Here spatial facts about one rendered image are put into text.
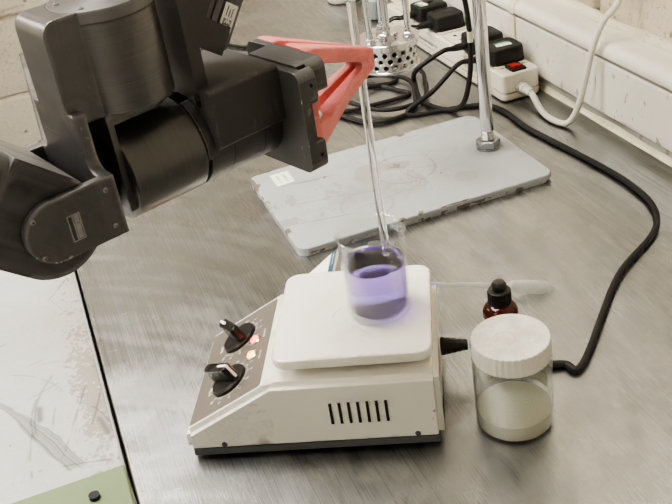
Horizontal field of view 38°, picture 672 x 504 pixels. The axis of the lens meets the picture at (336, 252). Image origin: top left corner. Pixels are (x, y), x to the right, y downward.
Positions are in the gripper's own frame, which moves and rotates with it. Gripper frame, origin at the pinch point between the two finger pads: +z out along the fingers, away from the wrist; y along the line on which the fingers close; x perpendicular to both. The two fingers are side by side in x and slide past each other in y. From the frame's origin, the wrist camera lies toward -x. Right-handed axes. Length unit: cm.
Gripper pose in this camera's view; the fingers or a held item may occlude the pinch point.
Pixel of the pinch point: (360, 60)
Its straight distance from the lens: 67.6
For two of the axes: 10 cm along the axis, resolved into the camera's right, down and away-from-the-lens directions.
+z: 7.4, -4.3, 5.1
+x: 1.4, 8.5, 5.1
